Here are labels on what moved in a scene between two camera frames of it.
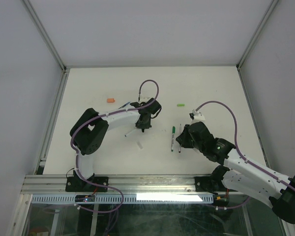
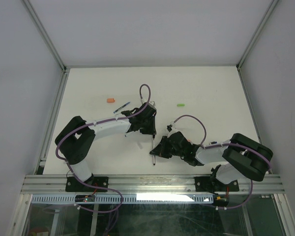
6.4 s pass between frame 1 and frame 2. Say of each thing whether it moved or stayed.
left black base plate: stayed
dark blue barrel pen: stayed
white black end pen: moved
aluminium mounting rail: stayed
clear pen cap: stayed
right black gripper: moved
